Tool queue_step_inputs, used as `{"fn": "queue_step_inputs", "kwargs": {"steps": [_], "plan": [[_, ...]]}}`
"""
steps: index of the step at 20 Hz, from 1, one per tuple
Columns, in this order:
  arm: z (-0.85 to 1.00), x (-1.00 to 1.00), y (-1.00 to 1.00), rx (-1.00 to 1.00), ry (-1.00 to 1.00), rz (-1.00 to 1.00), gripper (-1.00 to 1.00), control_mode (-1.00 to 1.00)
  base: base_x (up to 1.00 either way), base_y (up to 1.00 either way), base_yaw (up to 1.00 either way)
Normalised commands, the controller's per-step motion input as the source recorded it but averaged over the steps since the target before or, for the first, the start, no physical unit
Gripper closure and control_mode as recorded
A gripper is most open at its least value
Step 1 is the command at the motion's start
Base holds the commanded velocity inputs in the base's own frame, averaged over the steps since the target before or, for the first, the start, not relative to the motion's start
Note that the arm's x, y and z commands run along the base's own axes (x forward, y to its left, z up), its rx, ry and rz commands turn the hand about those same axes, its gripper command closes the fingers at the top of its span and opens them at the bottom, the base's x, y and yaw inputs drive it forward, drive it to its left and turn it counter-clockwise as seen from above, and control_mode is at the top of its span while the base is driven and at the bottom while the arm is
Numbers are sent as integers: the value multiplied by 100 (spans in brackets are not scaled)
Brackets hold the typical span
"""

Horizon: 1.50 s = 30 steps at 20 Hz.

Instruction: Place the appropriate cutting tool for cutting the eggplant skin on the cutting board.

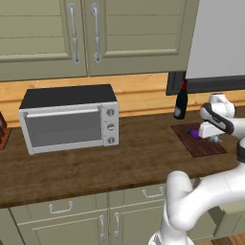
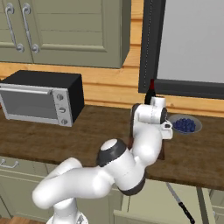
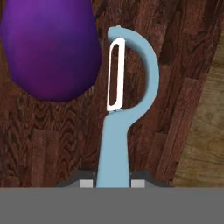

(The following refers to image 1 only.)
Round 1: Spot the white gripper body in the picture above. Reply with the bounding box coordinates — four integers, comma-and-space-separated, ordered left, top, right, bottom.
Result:
198, 121, 225, 140

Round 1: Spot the purple eggplant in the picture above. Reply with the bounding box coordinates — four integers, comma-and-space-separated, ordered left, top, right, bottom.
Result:
186, 127, 221, 144

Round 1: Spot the dark wooden cutting board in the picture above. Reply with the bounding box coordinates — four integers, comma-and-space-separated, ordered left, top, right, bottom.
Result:
169, 122, 229, 159

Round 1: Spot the dark wine bottle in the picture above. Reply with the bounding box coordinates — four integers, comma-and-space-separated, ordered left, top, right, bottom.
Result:
173, 78, 189, 121

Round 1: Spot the grey range hood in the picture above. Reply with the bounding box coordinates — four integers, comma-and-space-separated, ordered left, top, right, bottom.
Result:
166, 0, 245, 97

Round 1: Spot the olive drawer front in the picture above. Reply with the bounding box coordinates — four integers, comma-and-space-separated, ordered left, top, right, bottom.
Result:
108, 183, 167, 209
9, 192, 108, 227

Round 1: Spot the olive base cupboard door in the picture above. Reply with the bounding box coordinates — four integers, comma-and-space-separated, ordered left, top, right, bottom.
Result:
16, 210, 110, 245
109, 200, 167, 245

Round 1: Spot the silver toaster oven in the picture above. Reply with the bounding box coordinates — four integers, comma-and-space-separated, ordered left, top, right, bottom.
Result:
17, 83, 121, 156

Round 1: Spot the brown knife block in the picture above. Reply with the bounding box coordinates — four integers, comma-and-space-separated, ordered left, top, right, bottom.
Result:
0, 111, 13, 151

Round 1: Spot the silver drawer handle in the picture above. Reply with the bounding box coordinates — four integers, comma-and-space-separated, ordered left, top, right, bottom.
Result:
141, 187, 165, 200
48, 201, 74, 215

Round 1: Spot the olive wall cupboard door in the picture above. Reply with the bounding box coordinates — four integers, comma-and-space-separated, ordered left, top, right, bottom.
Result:
83, 0, 201, 78
0, 0, 88, 82

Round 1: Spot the silver base cupboard handle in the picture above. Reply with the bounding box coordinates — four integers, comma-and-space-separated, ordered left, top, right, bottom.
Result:
98, 214, 106, 242
113, 212, 122, 240

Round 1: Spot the silver oven door handle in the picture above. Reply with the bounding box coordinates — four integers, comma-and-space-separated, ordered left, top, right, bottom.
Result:
23, 107, 101, 120

